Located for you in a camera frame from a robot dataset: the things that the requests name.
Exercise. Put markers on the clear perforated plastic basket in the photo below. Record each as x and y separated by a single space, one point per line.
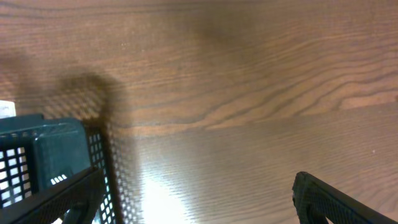
7 109

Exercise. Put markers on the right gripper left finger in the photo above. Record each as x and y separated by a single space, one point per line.
76 199

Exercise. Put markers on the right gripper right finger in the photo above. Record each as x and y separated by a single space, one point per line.
317 202

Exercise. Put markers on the dark green perforated basket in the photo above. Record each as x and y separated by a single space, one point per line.
37 153

